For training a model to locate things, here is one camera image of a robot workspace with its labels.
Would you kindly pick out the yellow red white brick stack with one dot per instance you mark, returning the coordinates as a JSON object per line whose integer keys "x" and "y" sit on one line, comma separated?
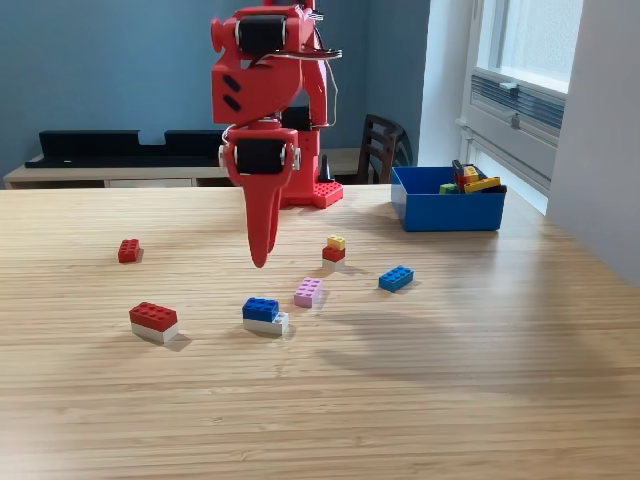
{"x": 333, "y": 254}

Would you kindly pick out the blue and white brick stack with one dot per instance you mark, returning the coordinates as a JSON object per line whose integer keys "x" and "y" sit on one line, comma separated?
{"x": 260, "y": 312}

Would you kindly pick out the yellow toy digger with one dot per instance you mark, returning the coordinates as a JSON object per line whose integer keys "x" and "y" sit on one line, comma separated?
{"x": 480, "y": 185}

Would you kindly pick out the black table clamp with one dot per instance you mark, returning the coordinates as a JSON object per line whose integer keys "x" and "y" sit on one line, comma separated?
{"x": 325, "y": 172}

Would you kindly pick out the dark wooden chair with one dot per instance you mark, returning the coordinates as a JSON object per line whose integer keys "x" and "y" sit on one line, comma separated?
{"x": 382, "y": 147}

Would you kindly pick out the green brick stack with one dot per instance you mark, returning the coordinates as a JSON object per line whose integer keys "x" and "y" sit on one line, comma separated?
{"x": 447, "y": 188}

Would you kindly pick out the red and white brick stack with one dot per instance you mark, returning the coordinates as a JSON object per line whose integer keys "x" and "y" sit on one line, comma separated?
{"x": 152, "y": 320}

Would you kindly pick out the pale wooden sideboard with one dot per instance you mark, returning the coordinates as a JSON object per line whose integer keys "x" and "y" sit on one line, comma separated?
{"x": 100, "y": 174}

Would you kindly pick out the grey window vent grille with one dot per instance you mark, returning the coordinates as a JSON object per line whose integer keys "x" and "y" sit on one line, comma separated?
{"x": 530, "y": 102}

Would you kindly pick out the pink brick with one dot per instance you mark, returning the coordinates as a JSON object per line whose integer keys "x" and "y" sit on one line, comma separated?
{"x": 307, "y": 292}

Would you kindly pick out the blue plastic bin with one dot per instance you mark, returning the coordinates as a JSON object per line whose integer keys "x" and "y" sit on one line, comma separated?
{"x": 450, "y": 215}

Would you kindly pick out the white window frame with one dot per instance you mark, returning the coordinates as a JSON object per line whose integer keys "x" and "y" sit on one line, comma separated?
{"x": 500, "y": 150}

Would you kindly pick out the small red brick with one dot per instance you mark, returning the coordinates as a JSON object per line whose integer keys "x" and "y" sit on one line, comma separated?
{"x": 129, "y": 250}

